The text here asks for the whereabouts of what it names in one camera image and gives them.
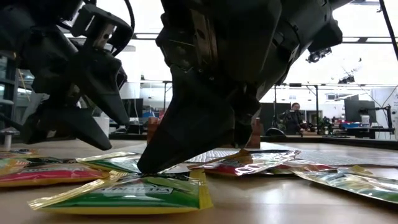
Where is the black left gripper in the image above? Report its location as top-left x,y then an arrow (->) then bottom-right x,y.
18,26 -> 131,151

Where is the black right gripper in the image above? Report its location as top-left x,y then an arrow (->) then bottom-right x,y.
154,0 -> 283,148

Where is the green lemon lime tea packet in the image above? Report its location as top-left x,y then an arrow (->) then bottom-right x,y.
292,164 -> 398,205
27,169 -> 215,216
0,156 -> 78,175
75,151 -> 195,174

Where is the wooden three-compartment tray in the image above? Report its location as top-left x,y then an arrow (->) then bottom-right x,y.
146,116 -> 261,149

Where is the black partition row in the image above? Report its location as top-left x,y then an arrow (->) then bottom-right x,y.
260,101 -> 292,126

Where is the black office chair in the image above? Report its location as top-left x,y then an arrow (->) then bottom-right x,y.
265,127 -> 286,137

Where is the white plant pot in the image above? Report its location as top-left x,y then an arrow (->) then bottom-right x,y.
93,115 -> 111,138

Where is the person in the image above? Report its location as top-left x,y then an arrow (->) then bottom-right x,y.
280,101 -> 308,137

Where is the black computer monitor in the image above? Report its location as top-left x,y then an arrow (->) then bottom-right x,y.
123,98 -> 144,118
343,98 -> 377,124

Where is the grey woven placemat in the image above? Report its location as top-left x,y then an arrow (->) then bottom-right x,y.
185,141 -> 398,167

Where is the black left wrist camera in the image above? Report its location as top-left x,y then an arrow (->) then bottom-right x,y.
70,2 -> 135,57

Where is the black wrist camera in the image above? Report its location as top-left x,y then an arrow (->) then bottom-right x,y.
70,2 -> 135,57
306,27 -> 343,64

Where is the white cylinder post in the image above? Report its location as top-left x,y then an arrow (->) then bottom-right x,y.
0,129 -> 20,151

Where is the black left camera cable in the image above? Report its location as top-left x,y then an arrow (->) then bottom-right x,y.
123,0 -> 136,32

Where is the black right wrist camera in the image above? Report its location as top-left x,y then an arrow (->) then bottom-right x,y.
306,27 -> 343,64

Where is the black aluminium rig frame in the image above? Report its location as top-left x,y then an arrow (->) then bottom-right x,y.
132,32 -> 395,44

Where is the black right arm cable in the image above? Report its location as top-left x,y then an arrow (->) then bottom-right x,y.
377,0 -> 398,62

